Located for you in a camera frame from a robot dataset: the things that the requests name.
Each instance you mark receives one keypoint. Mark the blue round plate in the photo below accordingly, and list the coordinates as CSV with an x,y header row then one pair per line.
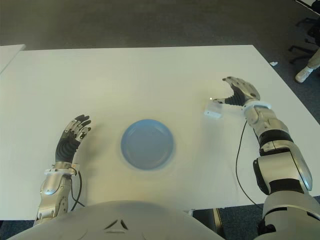
x,y
147,145

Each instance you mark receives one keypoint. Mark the white paper scrap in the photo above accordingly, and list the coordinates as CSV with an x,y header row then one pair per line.
x,y
274,63

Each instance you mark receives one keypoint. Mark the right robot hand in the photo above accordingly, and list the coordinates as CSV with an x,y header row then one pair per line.
x,y
246,91

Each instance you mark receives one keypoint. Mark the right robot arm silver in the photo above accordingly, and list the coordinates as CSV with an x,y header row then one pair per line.
x,y
282,170

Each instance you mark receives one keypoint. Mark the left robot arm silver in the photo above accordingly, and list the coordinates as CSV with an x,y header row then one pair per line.
x,y
52,185

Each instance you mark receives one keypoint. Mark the white shoe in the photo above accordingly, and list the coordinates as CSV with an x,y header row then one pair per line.
x,y
303,74

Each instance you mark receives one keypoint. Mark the neighbouring white table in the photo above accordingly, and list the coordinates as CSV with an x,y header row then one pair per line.
x,y
8,56

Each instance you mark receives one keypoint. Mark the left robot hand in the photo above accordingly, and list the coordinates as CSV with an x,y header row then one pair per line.
x,y
65,148

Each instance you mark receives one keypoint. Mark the white charger block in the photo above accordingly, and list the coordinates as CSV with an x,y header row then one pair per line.
x,y
213,110

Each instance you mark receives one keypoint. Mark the grey robot torso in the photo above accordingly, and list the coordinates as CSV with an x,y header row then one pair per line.
x,y
150,220

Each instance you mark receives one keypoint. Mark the dark table frame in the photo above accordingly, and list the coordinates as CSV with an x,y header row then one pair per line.
x,y
216,220

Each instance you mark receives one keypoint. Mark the black office chair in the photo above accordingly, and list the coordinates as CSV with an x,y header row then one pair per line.
x,y
306,42

